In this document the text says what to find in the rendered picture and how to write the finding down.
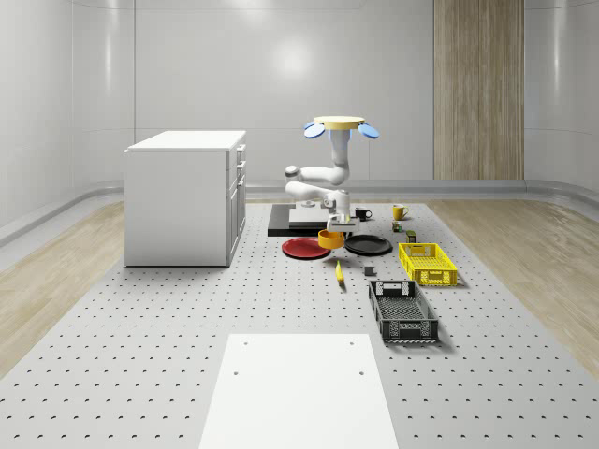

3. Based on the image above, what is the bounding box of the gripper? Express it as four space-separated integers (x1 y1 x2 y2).
326 214 361 238

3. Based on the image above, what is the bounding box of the white board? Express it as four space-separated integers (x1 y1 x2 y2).
197 332 401 449

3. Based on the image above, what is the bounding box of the red plate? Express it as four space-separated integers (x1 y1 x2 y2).
281 236 333 261

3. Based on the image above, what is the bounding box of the dark grey basket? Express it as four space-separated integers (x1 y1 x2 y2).
367 279 441 345

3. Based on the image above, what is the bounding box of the black stove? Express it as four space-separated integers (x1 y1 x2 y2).
266 200 350 238

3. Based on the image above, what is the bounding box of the yellow bowl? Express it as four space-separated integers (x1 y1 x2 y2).
317 228 345 251

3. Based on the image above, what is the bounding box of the white cabinet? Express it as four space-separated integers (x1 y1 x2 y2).
124 129 248 268

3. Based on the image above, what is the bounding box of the yellow basket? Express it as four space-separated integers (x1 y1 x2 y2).
397 241 460 287

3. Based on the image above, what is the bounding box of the black plate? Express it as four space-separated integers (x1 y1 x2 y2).
343 234 394 257

